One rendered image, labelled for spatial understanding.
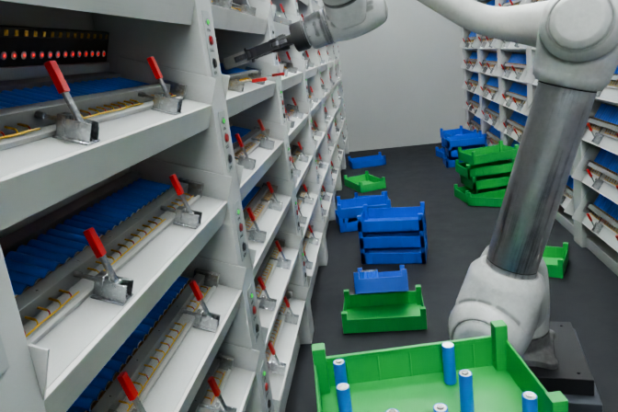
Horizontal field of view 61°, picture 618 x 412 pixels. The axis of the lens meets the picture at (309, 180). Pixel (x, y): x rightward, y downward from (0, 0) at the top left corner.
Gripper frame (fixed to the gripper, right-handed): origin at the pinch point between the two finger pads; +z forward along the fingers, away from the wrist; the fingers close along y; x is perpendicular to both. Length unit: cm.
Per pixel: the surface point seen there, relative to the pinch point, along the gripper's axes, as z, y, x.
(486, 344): -39, 64, 58
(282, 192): 8, -25, 43
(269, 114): 2.8, -25.3, 17.6
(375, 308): -5, -49, 103
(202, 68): -5.5, 44.7, 2.6
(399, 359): -26, 66, 56
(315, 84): 6, -165, 16
